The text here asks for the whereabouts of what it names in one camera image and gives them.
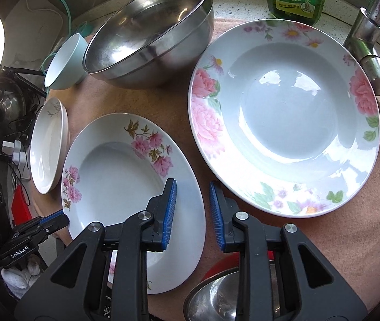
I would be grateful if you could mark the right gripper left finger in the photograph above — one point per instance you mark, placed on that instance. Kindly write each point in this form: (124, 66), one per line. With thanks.
(74, 285)

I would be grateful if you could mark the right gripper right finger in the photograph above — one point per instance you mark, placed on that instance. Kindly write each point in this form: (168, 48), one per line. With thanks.
(282, 274)

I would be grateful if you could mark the red-rimmed steel bowl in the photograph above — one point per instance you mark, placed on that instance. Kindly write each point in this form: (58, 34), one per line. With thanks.
(215, 297)

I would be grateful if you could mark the small white plate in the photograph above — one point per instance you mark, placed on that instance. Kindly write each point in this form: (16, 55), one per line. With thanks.
(49, 144)

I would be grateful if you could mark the medium pink-flower white plate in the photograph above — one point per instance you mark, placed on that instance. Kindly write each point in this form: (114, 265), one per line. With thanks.
(117, 163)

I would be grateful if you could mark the large floral white plate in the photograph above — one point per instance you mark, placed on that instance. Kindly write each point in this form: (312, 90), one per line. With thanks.
(285, 117)

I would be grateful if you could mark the light blue ceramic bowl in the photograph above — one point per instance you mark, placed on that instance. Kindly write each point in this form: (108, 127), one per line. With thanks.
(66, 68)

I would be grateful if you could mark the large stainless steel bowl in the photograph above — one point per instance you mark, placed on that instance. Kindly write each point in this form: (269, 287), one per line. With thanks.
(148, 42)

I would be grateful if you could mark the chrome kitchen faucet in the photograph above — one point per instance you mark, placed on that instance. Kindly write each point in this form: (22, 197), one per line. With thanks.
(361, 40)

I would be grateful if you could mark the left gloved hand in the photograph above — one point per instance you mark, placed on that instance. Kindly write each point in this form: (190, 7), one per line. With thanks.
(19, 280)

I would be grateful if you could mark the pink towel mat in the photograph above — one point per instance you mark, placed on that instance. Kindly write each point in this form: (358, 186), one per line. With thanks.
(349, 237)

